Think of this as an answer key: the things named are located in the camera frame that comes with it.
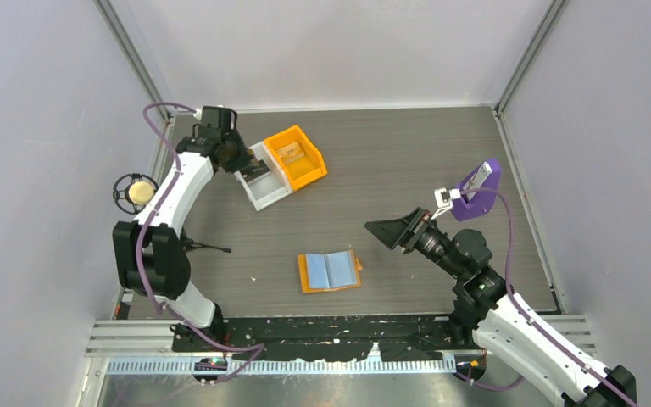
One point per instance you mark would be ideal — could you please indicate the microphone with shock mount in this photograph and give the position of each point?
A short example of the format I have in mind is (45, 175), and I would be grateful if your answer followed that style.
(133, 192)

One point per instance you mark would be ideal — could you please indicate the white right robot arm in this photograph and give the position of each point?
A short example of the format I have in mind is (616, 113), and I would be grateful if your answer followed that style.
(489, 313)

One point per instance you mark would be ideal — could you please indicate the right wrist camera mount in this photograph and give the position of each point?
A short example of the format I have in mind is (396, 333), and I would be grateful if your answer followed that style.
(445, 199)

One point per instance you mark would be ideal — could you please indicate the aluminium front rail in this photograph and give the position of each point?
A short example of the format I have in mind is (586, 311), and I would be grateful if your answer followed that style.
(220, 366)

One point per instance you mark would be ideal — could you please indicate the tan card stack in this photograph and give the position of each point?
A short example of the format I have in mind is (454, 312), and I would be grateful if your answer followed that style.
(291, 153)

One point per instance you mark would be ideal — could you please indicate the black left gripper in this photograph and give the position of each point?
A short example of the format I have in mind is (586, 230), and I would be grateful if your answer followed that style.
(245, 157)

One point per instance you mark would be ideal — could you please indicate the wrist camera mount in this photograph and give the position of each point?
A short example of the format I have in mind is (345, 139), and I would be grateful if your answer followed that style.
(445, 199)
(216, 115)

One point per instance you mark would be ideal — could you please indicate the purple metronome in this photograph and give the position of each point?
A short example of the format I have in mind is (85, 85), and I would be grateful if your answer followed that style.
(474, 204)

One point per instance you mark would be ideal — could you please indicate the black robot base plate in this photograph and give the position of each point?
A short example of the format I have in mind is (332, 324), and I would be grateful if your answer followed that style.
(346, 338)

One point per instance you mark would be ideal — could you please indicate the orange card holder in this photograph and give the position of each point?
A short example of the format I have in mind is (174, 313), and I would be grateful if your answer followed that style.
(323, 273)

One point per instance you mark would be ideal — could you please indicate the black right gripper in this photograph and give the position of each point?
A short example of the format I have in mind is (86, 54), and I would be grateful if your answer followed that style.
(397, 231)

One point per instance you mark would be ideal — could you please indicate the orange plastic bin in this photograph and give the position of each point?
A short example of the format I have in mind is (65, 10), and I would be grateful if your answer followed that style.
(304, 171)

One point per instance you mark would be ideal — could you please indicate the black credit card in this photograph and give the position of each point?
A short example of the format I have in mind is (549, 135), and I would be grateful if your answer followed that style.
(255, 170)

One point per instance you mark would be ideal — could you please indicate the black microphone tripod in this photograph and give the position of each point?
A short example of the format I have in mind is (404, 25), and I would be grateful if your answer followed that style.
(189, 245)

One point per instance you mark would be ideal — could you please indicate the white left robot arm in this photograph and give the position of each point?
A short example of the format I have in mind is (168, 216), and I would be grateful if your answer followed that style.
(149, 254)

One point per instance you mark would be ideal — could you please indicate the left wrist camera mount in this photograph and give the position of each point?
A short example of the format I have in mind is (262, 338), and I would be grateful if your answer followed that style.
(216, 115)

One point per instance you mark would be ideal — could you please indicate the white plastic bin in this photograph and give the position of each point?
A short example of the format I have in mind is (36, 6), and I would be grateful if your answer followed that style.
(266, 190)

